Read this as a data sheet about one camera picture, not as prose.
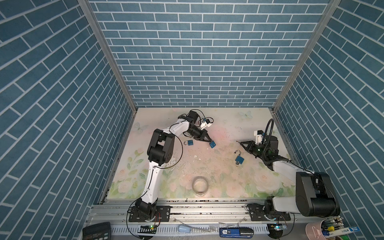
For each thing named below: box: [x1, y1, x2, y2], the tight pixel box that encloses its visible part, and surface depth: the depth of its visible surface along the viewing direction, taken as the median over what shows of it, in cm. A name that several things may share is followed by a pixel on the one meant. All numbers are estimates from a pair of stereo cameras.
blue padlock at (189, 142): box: [184, 140, 194, 146], surface depth 102 cm
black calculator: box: [82, 222, 112, 240], surface depth 68 cm
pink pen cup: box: [305, 219, 327, 240], surface depth 63 cm
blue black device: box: [219, 227, 254, 239], surface depth 68 cm
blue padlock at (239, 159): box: [234, 149, 245, 167], surface depth 95 cm
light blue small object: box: [177, 224, 192, 233], surface depth 71 cm
